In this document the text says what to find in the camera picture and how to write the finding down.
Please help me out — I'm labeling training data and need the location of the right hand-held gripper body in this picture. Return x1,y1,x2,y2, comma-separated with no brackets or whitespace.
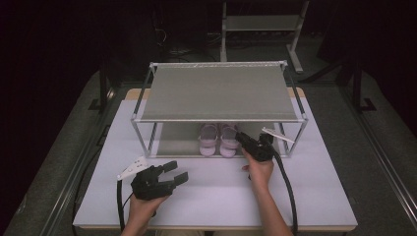
244,127,296,163

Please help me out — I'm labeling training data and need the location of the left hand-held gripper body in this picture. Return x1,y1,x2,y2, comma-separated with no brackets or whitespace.
116,155,175,202

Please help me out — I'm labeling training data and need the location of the pink star sandal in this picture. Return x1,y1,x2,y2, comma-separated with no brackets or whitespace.
218,123,242,158
198,123,219,157

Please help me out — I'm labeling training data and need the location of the metal mesh shelf rack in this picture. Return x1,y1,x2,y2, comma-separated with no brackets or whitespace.
131,60,309,159

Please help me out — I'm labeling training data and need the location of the person's right hand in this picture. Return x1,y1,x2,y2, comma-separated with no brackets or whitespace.
241,147,275,192

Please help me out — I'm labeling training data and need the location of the person's left hand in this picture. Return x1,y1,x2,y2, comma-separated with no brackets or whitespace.
126,192,169,229

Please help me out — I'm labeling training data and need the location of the black metal stand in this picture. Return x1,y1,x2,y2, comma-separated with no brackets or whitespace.
88,58,116,115
351,62,378,115

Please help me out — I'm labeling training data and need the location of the white metal stand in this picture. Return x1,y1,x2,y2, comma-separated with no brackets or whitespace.
219,0,311,74

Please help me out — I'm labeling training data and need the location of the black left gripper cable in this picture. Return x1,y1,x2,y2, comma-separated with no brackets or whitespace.
116,179,136,233

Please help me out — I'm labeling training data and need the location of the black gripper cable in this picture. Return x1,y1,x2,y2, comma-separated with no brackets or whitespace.
116,179,136,233
270,150,299,236

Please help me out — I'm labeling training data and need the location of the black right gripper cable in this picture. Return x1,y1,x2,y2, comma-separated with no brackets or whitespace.
270,150,299,236

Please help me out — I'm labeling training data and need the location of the metal floor rail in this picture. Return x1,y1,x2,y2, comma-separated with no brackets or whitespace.
338,87,417,224
38,88,116,236

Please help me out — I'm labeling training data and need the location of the tangle of floor cables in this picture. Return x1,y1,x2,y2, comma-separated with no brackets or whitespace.
151,9,224,63

